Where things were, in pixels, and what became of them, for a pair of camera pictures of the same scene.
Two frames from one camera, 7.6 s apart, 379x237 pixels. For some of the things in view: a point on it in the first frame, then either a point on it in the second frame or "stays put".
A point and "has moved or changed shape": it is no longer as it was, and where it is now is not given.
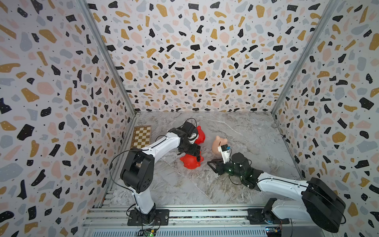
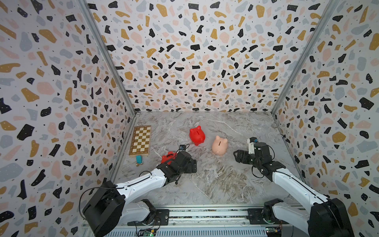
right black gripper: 219,167 → 245,154
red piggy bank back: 201,137 stays put
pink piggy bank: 218,142 stays put
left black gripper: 196,150 → 189,168
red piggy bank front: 191,162 has moved or changed shape
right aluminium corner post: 326,19 stays put
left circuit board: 147,232 stays put
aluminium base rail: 190,220 stays put
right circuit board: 274,231 stays put
